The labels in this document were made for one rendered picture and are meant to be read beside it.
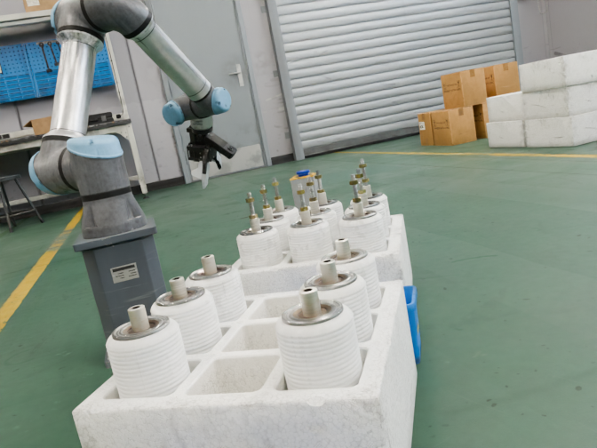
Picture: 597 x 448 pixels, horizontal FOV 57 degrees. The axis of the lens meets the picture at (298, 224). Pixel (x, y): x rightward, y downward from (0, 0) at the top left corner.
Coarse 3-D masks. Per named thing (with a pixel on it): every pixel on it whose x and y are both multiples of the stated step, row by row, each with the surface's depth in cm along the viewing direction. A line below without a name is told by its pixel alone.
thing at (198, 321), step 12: (192, 300) 82; (204, 300) 82; (156, 312) 81; (168, 312) 80; (180, 312) 80; (192, 312) 81; (204, 312) 82; (216, 312) 86; (180, 324) 80; (192, 324) 81; (204, 324) 82; (216, 324) 84; (192, 336) 81; (204, 336) 82; (216, 336) 84; (192, 348) 81; (204, 348) 82
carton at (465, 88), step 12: (456, 72) 472; (468, 72) 470; (480, 72) 473; (444, 84) 492; (456, 84) 476; (468, 84) 471; (480, 84) 475; (444, 96) 496; (456, 96) 480; (468, 96) 472; (480, 96) 476
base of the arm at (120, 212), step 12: (108, 192) 128; (120, 192) 129; (84, 204) 129; (96, 204) 128; (108, 204) 128; (120, 204) 129; (132, 204) 132; (84, 216) 129; (96, 216) 127; (108, 216) 127; (120, 216) 128; (132, 216) 132; (144, 216) 134; (84, 228) 129; (96, 228) 127; (108, 228) 127; (120, 228) 128; (132, 228) 130
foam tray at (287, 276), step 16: (400, 224) 137; (400, 240) 122; (288, 256) 127; (384, 256) 113; (400, 256) 113; (240, 272) 121; (256, 272) 120; (272, 272) 119; (288, 272) 118; (304, 272) 117; (384, 272) 114; (400, 272) 113; (256, 288) 120; (272, 288) 120; (288, 288) 119
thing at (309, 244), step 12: (288, 228) 122; (300, 228) 119; (312, 228) 119; (324, 228) 120; (288, 240) 123; (300, 240) 119; (312, 240) 119; (324, 240) 120; (300, 252) 120; (312, 252) 119; (324, 252) 120
